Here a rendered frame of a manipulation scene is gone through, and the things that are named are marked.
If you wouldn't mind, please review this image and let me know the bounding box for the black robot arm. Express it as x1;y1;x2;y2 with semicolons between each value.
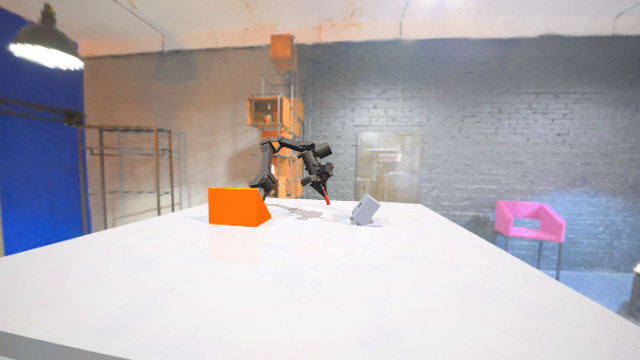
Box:
248;136;334;202

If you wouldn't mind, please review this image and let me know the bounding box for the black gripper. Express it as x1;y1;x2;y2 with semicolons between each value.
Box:
300;161;333;197

